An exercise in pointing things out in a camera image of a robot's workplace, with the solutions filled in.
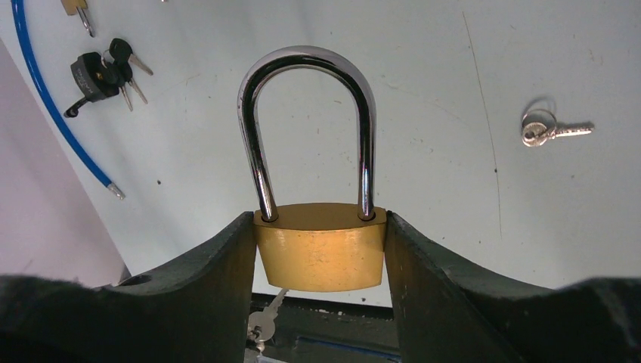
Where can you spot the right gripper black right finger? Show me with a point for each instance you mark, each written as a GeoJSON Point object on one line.
{"type": "Point", "coordinates": [450, 309]}

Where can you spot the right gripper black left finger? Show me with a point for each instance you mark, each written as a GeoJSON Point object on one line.
{"type": "Point", "coordinates": [193, 308]}

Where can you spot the silver key pair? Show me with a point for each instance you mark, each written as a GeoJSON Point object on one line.
{"type": "Point", "coordinates": [261, 324]}

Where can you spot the black padlock with keys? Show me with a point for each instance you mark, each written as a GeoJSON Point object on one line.
{"type": "Point", "coordinates": [100, 76]}

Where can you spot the small brass padlock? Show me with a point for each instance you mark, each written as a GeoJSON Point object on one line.
{"type": "Point", "coordinates": [79, 8]}

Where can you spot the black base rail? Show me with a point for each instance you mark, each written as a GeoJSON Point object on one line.
{"type": "Point", "coordinates": [309, 330]}

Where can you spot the blue cable lock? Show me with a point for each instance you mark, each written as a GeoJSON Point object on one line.
{"type": "Point", "coordinates": [21, 29]}

